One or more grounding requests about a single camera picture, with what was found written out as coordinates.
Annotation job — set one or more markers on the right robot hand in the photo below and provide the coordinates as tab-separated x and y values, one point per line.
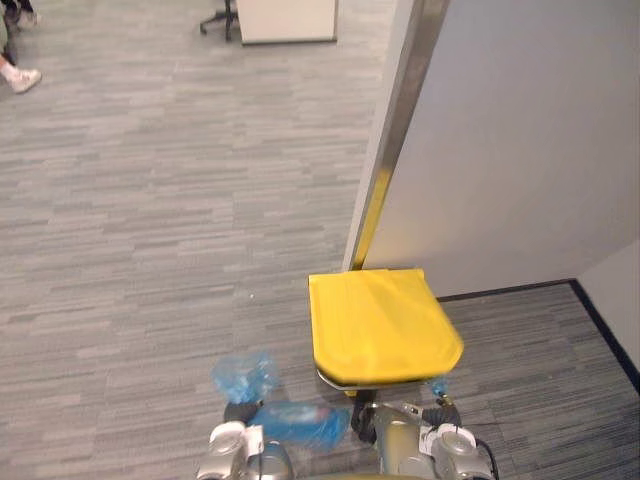
363	421

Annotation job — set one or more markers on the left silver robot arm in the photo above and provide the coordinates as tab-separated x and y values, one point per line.
235	452

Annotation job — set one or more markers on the blue translucent plastic trash bag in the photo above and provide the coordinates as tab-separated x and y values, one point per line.
300	422

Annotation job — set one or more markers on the white cabinet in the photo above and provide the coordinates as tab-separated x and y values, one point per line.
287	20

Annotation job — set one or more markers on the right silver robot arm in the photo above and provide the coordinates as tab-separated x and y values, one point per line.
405	445

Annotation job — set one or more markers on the person's foot in white shoe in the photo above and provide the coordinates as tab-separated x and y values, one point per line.
22	79

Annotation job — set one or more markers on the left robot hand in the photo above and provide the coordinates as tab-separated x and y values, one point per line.
239	411

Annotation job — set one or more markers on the large trash can yellow lid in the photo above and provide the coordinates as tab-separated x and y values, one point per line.
380	325

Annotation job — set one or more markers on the metal partition edge post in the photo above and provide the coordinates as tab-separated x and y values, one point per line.
400	115

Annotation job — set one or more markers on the black office chair base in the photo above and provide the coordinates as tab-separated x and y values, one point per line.
222	20

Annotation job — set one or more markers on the small blue plastic piece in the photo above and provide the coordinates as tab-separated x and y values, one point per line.
438	385

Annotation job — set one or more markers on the black baseboard strip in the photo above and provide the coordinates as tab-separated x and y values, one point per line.
590	312

